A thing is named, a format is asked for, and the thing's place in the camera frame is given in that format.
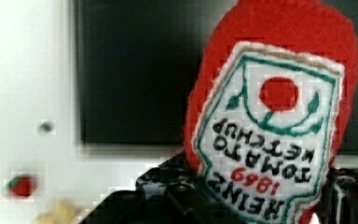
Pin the red ketchup bottle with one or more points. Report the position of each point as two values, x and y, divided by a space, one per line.
270 105

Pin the black toaster oven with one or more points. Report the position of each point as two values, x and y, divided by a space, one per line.
136 64

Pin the peeled banana toy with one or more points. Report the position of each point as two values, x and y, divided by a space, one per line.
60 213

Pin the small red strawberry toy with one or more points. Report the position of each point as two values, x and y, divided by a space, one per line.
21 185

